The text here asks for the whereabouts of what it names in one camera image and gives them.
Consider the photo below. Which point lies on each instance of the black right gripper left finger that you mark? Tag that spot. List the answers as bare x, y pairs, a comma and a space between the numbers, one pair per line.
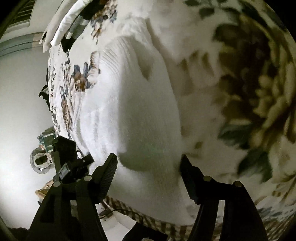
68, 211

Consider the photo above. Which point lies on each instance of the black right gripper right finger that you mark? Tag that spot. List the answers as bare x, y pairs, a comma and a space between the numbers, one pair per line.
241, 220

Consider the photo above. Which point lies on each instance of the white knitted sweater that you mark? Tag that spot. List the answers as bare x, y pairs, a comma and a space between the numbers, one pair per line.
156, 97

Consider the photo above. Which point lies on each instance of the round white floor object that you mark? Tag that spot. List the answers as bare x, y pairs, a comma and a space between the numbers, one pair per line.
41, 161

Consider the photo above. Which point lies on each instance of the plaid checkered cloth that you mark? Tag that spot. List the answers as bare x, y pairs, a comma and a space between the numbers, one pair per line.
176, 232

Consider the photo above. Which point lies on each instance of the beige folded garment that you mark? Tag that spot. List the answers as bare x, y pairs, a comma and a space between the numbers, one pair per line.
54, 23

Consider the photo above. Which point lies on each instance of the black striped folded garment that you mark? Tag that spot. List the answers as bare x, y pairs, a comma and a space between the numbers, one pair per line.
79, 24

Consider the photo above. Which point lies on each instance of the white folded garment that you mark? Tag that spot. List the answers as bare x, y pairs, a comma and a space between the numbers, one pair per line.
68, 20

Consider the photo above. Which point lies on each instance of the window with metal bars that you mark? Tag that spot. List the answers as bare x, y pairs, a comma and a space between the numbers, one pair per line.
23, 16

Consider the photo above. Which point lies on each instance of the floral patterned bedsheet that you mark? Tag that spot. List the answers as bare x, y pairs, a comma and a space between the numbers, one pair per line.
257, 59

